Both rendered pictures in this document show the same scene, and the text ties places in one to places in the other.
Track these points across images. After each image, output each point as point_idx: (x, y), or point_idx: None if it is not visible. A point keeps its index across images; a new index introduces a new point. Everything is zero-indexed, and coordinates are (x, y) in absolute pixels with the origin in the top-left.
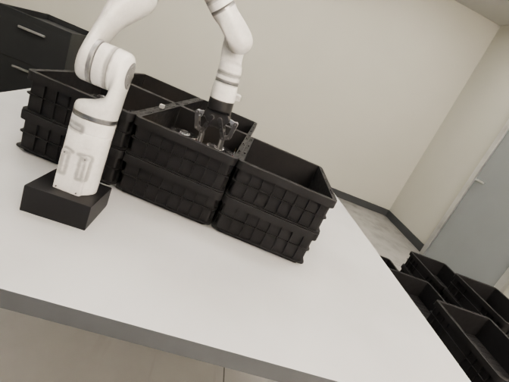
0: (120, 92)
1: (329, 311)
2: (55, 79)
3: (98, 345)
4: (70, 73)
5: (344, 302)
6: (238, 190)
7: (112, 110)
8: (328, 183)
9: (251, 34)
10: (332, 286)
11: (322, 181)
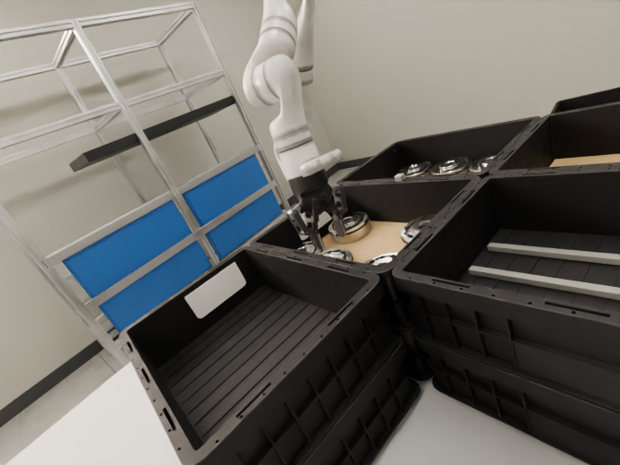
0: (281, 166)
1: (137, 403)
2: (385, 149)
3: None
4: (447, 135)
5: (119, 439)
6: (253, 284)
7: (286, 178)
8: (139, 367)
9: (243, 78)
10: (137, 444)
11: (159, 386)
